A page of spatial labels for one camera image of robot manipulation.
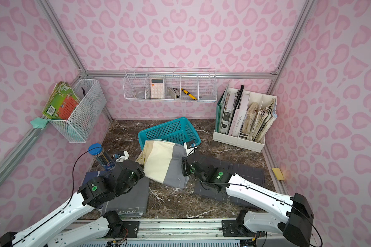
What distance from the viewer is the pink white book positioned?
0.88m

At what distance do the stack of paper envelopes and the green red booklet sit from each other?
1002mm

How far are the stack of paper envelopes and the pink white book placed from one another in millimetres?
85

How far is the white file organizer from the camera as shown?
0.90 m
